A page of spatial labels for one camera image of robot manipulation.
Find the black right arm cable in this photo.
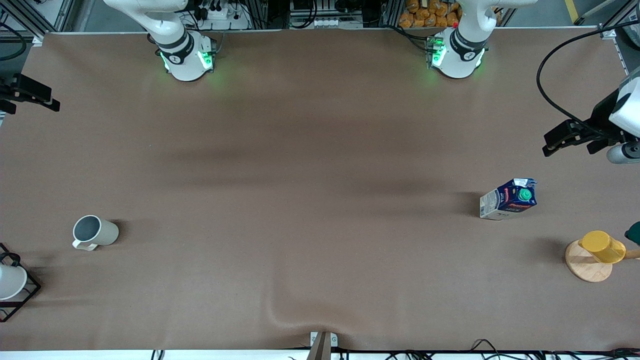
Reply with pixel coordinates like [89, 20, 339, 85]
[0, 22, 27, 62]

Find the blue milk carton green cap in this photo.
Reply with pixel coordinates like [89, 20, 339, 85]
[479, 178, 538, 221]

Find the white power strip with plugs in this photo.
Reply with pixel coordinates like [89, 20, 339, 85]
[200, 0, 251, 30]

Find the round wooden mug stand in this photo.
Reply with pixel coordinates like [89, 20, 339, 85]
[565, 239, 640, 283]

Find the brown table cover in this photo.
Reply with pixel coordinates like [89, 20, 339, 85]
[0, 27, 640, 352]

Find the pile of orange snacks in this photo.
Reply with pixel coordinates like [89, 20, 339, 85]
[398, 0, 461, 28]

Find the white cup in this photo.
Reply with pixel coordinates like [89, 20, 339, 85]
[0, 263, 28, 301]

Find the grey ceramic mug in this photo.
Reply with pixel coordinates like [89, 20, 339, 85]
[72, 215, 120, 251]

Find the metal table clamp bracket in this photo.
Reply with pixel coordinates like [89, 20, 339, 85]
[306, 331, 339, 360]

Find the aluminium frame profile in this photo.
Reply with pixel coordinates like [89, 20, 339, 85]
[0, 0, 76, 46]
[572, 0, 640, 41]

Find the black wire rack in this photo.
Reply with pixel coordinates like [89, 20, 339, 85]
[0, 242, 42, 323]

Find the yellow cup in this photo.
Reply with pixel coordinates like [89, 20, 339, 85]
[578, 230, 627, 264]

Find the long white power strip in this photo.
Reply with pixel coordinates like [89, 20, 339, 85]
[312, 17, 363, 29]

